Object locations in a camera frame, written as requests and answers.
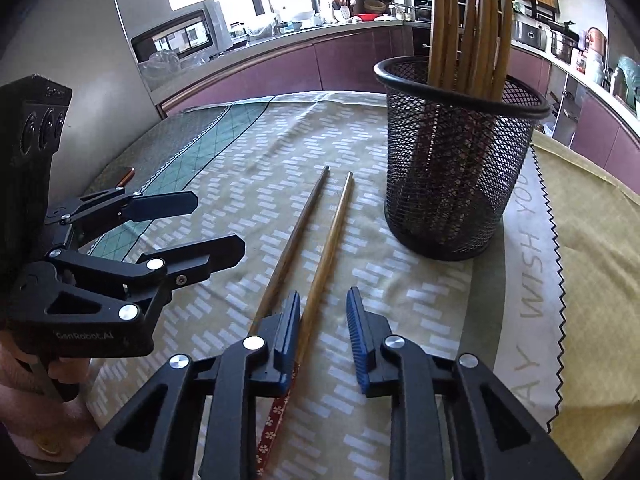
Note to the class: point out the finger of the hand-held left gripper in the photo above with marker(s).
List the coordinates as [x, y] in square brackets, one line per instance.
[200, 260]
[165, 205]

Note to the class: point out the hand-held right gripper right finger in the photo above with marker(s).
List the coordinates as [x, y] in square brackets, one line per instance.
[357, 340]

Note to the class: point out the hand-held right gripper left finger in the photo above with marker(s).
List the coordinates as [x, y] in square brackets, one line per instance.
[289, 340]

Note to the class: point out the dark brown wooden chopstick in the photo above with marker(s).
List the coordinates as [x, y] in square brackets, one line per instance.
[295, 240]

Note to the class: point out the light bamboo chopstick floral end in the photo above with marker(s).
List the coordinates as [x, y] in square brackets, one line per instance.
[330, 240]

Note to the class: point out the black mesh utensil holder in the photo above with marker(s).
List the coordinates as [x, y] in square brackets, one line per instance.
[450, 185]

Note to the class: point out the bunch of wooden chopsticks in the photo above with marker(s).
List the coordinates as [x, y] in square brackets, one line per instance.
[480, 35]

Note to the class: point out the person's left hand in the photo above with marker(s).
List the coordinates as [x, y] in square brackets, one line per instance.
[76, 375]

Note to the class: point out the small brown wooden piece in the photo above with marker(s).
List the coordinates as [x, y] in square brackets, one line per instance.
[126, 176]

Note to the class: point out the clear plastic bag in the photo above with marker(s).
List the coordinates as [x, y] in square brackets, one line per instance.
[162, 70]

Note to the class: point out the patterned beige tablecloth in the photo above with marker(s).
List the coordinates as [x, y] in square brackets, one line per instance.
[300, 130]

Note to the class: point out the white microwave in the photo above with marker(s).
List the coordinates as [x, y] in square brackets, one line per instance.
[185, 30]

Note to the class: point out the purple kitchen cabinets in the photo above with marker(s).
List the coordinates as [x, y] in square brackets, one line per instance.
[280, 65]

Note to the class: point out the brown wooden bowl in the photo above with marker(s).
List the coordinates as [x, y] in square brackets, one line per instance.
[375, 6]

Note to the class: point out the white stool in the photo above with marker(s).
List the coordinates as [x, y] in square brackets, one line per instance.
[565, 117]

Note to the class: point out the built-in black oven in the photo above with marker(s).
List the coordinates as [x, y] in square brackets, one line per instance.
[421, 40]

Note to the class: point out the lidded cooking pot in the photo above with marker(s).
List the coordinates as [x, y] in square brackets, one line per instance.
[423, 11]

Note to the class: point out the silver bread box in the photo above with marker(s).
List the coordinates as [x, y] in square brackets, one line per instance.
[531, 35]

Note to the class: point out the steel pressure cooker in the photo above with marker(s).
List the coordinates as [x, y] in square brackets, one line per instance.
[564, 47]

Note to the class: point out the copper pink kettle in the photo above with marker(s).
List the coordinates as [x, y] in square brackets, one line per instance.
[597, 40]

